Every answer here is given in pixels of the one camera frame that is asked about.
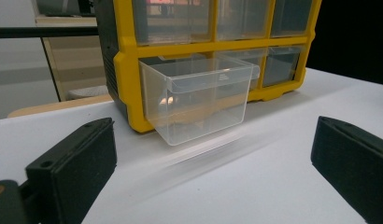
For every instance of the black curtain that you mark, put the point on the black curtain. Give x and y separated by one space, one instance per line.
351 37

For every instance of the yellow black organizer cabinet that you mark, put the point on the yellow black organizer cabinet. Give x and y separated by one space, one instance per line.
127 77

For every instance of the grid of clear drawers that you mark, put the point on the grid of clear drawers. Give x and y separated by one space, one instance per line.
242 18

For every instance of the clear plastic organizer drawer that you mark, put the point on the clear plastic organizer drawer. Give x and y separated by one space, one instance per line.
195 102

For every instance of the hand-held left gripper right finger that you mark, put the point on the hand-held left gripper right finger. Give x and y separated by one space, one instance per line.
351 168

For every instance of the wooden table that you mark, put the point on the wooden table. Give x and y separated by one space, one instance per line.
55 106

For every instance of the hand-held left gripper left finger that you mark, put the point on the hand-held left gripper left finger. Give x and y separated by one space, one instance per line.
71 161

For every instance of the black horizontal frame bar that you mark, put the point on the black horizontal frame bar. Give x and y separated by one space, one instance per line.
40 32

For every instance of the wooden cabinet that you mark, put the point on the wooden cabinet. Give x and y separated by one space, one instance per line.
77 62

